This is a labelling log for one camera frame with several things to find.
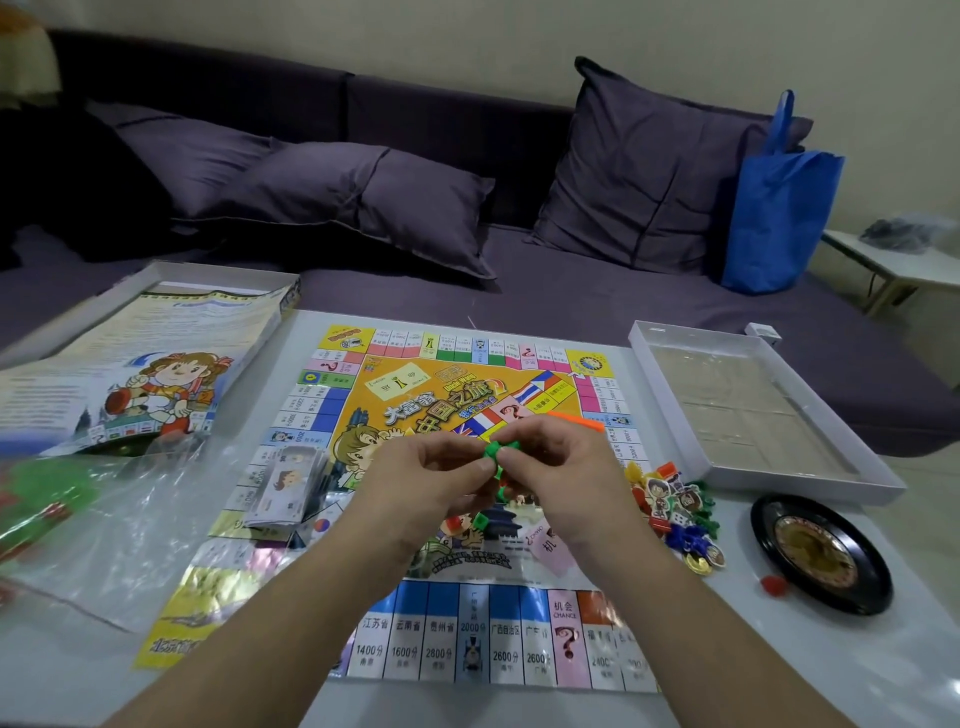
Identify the person's left hand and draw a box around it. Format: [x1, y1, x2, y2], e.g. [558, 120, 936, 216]
[367, 432, 500, 556]

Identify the person's right hand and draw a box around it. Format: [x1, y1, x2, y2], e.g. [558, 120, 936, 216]
[492, 416, 626, 554]

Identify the person's right forearm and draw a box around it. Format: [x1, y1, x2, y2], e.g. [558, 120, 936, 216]
[551, 517, 822, 728]

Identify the person's left forearm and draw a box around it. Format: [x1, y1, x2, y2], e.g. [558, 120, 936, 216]
[97, 525, 459, 728]

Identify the pink card stack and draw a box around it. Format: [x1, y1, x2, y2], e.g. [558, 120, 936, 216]
[523, 520, 577, 579]

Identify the orange card stack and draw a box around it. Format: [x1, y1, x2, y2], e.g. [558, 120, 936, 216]
[546, 408, 606, 435]

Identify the colourful paper game board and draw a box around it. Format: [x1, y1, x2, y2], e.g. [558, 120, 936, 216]
[133, 323, 663, 696]

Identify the pile of colourful game tokens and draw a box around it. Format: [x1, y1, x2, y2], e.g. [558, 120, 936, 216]
[621, 458, 730, 576]

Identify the stack of play money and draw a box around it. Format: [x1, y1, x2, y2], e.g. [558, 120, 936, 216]
[241, 445, 329, 538]

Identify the white cardboard box base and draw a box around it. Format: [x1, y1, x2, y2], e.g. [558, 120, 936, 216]
[626, 319, 909, 506]

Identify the beige box insert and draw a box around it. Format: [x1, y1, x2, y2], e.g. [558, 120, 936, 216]
[645, 343, 861, 476]

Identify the black roulette wheel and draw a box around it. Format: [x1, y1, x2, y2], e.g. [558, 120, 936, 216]
[749, 492, 896, 617]

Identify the white cardboard box lid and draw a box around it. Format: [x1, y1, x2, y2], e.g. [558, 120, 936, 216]
[0, 259, 302, 370]

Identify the large purple cushion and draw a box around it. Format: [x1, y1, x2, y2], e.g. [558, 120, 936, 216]
[523, 55, 816, 276]

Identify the clear plastic bag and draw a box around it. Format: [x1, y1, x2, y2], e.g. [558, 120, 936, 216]
[0, 429, 333, 636]

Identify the cartoon printed paper sheet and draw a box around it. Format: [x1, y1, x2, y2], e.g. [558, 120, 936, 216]
[0, 287, 291, 459]

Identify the blue tote bag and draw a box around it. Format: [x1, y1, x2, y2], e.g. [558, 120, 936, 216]
[720, 89, 847, 296]

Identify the purple sofa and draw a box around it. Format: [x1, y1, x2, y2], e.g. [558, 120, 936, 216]
[0, 28, 960, 460]

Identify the white side table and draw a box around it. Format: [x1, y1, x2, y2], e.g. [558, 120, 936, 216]
[820, 228, 960, 318]

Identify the grey plastic bag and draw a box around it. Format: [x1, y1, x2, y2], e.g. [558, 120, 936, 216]
[859, 213, 960, 254]

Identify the yellowish cloth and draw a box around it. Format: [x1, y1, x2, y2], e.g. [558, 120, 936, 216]
[0, 30, 60, 96]

